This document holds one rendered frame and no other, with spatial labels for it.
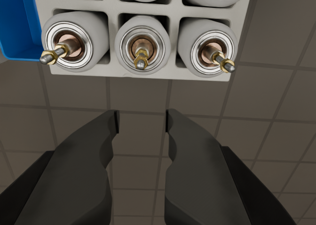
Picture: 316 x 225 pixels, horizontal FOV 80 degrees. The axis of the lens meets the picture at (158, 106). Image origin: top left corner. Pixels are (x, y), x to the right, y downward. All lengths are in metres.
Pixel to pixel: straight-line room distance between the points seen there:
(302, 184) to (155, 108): 0.81
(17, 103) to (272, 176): 1.05
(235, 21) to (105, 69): 0.28
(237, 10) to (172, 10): 0.12
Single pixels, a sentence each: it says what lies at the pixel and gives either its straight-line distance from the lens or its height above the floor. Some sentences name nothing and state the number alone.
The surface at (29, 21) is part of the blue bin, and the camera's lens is 0.66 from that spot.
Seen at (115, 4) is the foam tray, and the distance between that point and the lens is 0.40.
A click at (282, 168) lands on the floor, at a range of 1.03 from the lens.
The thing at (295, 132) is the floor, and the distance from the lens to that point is 0.92.
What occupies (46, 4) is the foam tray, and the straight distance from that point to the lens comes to 0.44.
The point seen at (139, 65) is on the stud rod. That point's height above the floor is 0.35.
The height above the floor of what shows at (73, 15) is 0.24.
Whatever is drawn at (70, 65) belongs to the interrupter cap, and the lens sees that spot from 0.36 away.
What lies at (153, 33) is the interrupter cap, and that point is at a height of 0.25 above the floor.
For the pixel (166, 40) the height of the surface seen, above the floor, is 0.25.
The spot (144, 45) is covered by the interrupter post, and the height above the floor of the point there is 0.27.
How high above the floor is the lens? 0.58
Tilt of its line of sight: 61 degrees down
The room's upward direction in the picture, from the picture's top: 175 degrees clockwise
